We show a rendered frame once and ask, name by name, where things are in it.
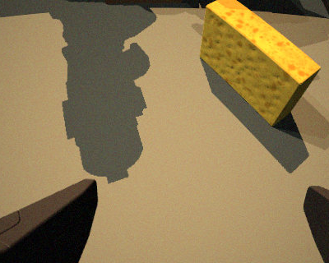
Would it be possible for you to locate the yellow sponge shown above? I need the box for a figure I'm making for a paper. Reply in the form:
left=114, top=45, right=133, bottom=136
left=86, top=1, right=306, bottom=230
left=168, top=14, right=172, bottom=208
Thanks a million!
left=200, top=0, right=321, bottom=127

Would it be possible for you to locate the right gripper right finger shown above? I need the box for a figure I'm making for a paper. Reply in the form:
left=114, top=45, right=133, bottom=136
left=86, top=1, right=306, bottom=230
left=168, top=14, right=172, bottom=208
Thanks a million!
left=304, top=186, right=329, bottom=263

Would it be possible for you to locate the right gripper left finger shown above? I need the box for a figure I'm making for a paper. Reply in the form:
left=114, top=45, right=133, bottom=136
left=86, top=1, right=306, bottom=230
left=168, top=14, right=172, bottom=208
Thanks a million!
left=0, top=179, right=98, bottom=263

